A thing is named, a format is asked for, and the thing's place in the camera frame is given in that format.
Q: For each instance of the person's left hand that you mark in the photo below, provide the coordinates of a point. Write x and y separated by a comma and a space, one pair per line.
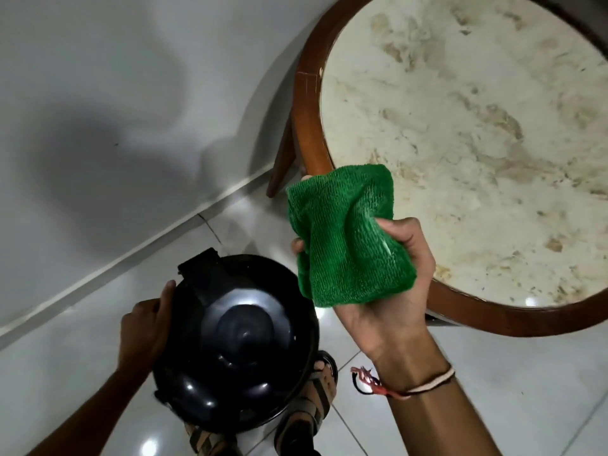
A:
142, 334

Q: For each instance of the person's right forearm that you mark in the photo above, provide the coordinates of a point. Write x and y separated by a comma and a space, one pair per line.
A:
437, 422

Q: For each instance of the person's left forearm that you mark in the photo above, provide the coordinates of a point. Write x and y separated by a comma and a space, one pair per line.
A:
90, 413

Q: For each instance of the round wooden marble-top table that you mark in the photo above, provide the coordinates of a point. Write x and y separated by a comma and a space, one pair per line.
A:
306, 113

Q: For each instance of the green microfiber cloth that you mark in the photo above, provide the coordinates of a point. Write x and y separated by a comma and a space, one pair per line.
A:
342, 232

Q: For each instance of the person's left thumb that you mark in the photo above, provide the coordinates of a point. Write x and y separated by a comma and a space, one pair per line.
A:
168, 300

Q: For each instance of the person's right hand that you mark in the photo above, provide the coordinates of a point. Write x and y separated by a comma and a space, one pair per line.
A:
399, 308

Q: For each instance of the person's right thumb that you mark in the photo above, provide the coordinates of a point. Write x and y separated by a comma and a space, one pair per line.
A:
396, 230

